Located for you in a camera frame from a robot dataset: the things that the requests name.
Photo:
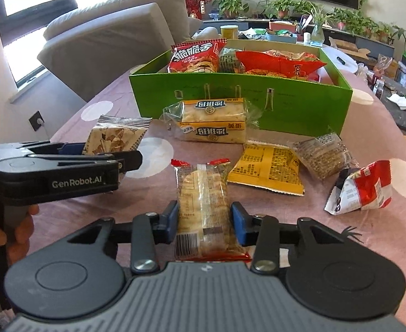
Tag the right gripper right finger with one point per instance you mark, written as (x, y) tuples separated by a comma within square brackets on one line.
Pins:
[(261, 232)]

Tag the flat yellow snack packet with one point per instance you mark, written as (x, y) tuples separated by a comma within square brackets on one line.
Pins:
[(268, 166)]

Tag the dark marble side table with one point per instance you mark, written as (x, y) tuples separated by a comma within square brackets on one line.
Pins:
[(393, 97)]

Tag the yellow cake twin pack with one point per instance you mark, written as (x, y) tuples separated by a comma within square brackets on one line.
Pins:
[(226, 120)]

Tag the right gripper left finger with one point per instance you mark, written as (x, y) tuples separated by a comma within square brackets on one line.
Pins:
[(148, 230)]

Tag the pink polka dot tablecloth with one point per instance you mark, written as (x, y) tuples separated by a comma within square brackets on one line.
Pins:
[(369, 132)]

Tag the red crispy noodle bag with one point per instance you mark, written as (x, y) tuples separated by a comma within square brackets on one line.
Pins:
[(196, 56)]

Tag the yellow tin can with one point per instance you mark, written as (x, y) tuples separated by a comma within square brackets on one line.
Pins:
[(229, 31)]

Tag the red white triangular snack pack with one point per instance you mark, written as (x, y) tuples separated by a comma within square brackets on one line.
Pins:
[(367, 188)]

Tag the red chip bag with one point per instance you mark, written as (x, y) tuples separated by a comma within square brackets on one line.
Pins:
[(277, 63)]

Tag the glass vase with plant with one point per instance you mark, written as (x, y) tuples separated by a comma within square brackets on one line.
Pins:
[(319, 18)]

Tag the green cardboard box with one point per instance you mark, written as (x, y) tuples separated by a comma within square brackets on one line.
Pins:
[(288, 105)]

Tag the blue snack tray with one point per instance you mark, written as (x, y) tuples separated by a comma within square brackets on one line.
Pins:
[(282, 36)]

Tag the person left hand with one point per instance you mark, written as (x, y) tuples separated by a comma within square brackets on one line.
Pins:
[(22, 234)]

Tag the white round coffee table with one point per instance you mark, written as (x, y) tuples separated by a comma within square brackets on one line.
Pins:
[(341, 60)]

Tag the brown white patterned snack pack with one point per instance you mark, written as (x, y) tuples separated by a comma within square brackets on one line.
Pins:
[(116, 134)]

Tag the beige sofa armchair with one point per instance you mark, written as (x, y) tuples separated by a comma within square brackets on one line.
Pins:
[(87, 49)]

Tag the red-ended rice cracker pack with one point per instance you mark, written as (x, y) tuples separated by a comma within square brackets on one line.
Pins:
[(204, 228)]

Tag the clear brown grain bar pack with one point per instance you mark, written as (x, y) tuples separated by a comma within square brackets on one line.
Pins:
[(324, 156)]

